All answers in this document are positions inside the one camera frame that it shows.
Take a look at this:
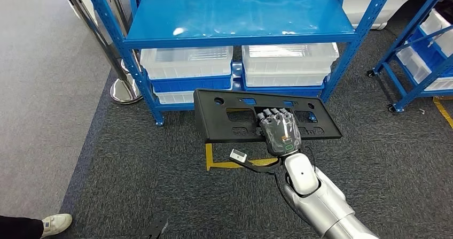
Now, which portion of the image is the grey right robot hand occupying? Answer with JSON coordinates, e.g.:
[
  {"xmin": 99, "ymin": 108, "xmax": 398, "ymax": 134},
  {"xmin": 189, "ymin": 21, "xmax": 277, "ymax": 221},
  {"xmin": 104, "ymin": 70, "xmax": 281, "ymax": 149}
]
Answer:
[{"xmin": 256, "ymin": 107, "xmax": 302, "ymax": 158}]

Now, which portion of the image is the black plastic frame part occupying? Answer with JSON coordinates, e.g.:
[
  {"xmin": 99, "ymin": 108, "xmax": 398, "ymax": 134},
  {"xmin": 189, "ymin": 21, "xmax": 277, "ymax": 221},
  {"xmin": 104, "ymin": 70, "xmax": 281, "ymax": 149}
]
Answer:
[{"xmin": 193, "ymin": 88, "xmax": 342, "ymax": 144}]

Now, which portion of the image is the blue metal shelf rack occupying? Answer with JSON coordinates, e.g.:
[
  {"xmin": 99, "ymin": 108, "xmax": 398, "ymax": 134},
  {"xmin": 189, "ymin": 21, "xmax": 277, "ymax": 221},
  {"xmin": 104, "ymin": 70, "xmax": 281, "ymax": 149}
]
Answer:
[{"xmin": 80, "ymin": 0, "xmax": 399, "ymax": 127}]

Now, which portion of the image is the blue rack on casters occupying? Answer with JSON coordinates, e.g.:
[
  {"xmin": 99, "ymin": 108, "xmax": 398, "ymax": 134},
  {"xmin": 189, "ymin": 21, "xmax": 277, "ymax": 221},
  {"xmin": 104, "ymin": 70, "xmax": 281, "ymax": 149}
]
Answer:
[{"xmin": 366, "ymin": 0, "xmax": 453, "ymax": 113}]

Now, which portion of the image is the white plastic bin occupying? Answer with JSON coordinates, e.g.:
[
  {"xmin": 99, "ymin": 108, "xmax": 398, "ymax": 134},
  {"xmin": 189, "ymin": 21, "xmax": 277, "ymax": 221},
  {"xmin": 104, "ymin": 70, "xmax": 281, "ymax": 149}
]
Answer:
[
  {"xmin": 395, "ymin": 46, "xmax": 453, "ymax": 91},
  {"xmin": 419, "ymin": 9, "xmax": 453, "ymax": 57}
]

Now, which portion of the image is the black robot foot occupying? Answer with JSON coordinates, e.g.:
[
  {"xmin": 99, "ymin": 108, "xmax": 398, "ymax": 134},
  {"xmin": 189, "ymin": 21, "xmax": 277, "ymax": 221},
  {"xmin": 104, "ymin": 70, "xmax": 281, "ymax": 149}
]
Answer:
[{"xmin": 141, "ymin": 218, "xmax": 170, "ymax": 239}]

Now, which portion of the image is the person's leg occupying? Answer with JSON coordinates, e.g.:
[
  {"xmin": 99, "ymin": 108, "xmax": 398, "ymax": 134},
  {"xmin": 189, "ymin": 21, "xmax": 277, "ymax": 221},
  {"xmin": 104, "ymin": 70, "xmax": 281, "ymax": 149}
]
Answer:
[{"xmin": 0, "ymin": 215, "xmax": 45, "ymax": 239}]

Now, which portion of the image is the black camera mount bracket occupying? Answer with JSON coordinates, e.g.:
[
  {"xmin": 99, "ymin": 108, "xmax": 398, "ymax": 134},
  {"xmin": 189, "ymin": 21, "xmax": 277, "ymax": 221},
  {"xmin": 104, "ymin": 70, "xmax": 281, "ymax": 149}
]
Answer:
[{"xmin": 231, "ymin": 157, "xmax": 284, "ymax": 175}]

